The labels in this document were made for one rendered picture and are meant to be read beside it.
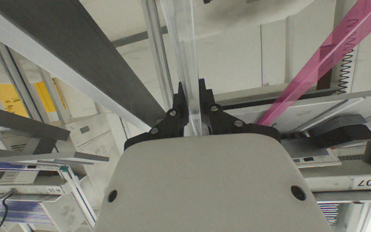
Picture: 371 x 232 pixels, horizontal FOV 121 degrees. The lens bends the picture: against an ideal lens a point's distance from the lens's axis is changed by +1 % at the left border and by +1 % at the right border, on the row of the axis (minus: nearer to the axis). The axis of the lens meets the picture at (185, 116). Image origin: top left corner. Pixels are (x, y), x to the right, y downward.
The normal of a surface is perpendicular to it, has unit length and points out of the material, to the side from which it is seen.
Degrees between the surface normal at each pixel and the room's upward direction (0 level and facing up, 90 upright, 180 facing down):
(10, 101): 90
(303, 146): 133
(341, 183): 90
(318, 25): 90
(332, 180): 90
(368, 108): 42
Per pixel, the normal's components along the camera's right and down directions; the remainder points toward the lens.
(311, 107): 0.04, 0.88
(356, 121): -0.22, -0.45
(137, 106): 0.98, -0.14
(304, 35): -0.13, 0.27
